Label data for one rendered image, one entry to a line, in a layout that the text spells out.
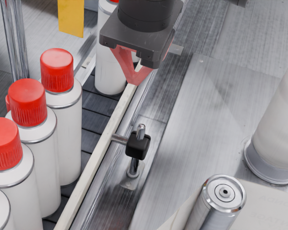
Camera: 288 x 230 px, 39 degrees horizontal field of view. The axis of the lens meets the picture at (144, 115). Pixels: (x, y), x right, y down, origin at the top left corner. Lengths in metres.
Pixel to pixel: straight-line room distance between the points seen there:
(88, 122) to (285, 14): 0.62
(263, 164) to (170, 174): 0.13
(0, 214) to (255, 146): 0.37
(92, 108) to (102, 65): 0.07
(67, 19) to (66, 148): 0.15
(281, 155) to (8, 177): 0.36
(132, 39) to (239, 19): 0.61
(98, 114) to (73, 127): 0.18
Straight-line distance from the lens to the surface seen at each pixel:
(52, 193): 0.49
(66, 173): 0.53
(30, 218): 0.44
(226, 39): 0.92
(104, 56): 0.61
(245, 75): 0.77
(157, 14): 0.41
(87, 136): 0.61
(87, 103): 0.65
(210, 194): 0.35
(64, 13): 0.46
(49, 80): 0.42
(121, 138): 0.57
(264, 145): 0.58
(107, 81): 0.64
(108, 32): 0.41
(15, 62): 0.51
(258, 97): 0.73
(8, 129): 0.36
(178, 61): 0.83
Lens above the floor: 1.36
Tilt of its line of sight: 48 degrees down
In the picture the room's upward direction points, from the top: 11 degrees clockwise
